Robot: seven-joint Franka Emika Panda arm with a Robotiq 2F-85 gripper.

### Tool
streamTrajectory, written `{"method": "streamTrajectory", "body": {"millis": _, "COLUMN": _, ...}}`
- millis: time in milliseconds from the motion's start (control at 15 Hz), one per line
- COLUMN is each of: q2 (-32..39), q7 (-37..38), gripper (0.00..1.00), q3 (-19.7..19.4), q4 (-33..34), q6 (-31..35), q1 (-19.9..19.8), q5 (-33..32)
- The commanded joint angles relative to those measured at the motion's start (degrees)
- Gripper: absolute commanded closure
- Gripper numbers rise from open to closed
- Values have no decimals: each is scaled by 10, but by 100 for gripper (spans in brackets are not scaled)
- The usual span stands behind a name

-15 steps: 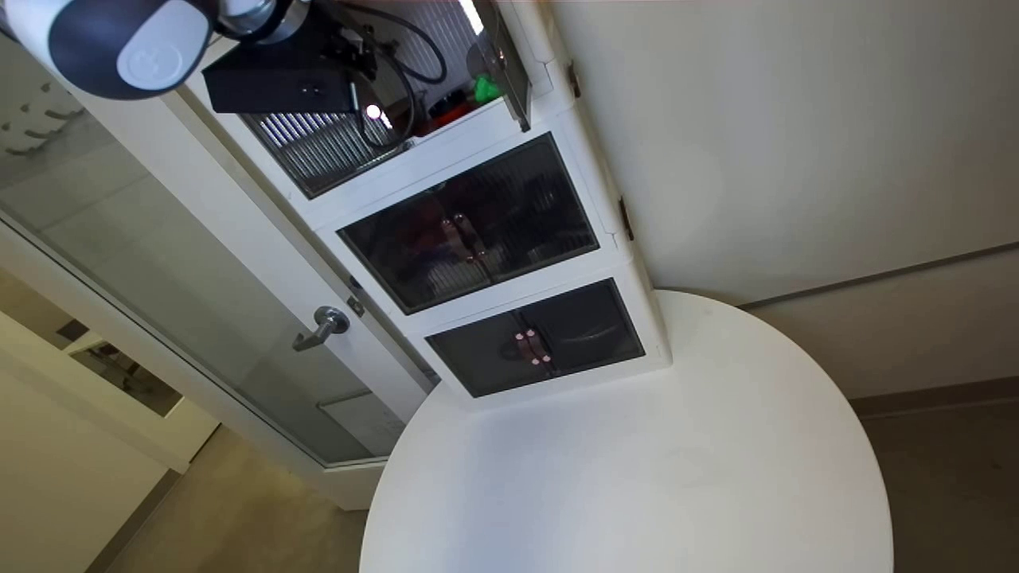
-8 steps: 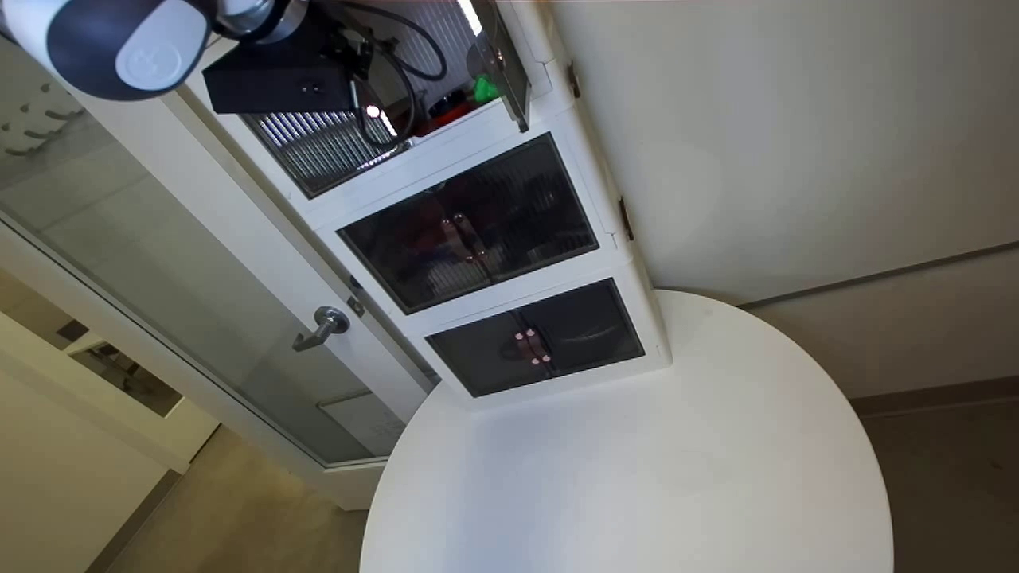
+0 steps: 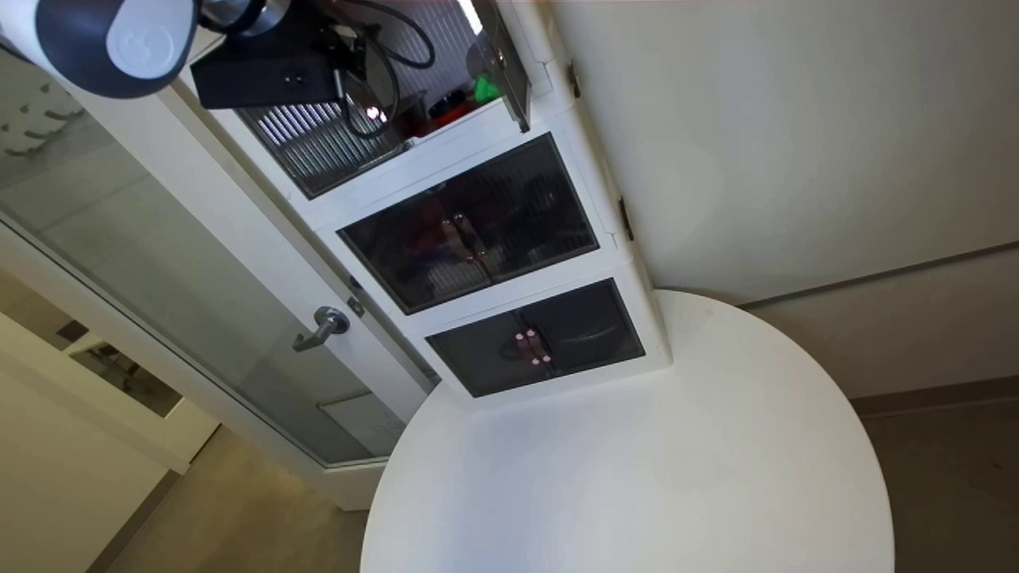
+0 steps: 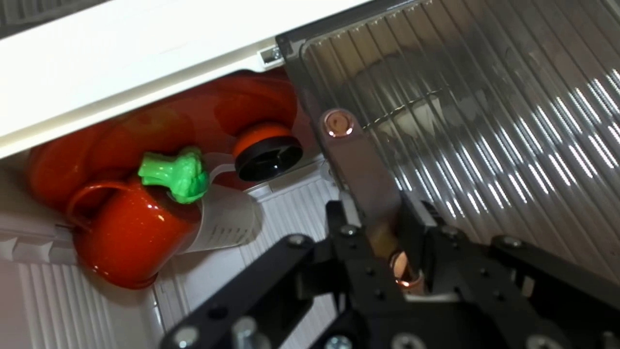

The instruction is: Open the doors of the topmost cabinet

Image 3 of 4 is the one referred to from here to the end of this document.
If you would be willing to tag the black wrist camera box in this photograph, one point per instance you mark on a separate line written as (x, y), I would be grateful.
(266, 75)

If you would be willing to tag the green object inside cabinet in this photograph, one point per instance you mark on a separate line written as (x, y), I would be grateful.
(484, 87)

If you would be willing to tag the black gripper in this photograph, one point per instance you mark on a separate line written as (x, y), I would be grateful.
(367, 91)

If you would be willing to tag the white three-tier cabinet frame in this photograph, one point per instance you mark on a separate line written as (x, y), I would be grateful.
(464, 146)

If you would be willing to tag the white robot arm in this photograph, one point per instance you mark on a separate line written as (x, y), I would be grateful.
(95, 43)

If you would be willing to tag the red object inside cabinet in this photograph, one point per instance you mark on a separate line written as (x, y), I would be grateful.
(450, 110)

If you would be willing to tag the ribbed translucent cabinet door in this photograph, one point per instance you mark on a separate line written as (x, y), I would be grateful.
(478, 354)
(529, 201)
(306, 147)
(399, 249)
(503, 64)
(589, 328)

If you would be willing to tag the white room door with glass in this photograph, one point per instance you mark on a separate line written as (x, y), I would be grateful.
(272, 241)

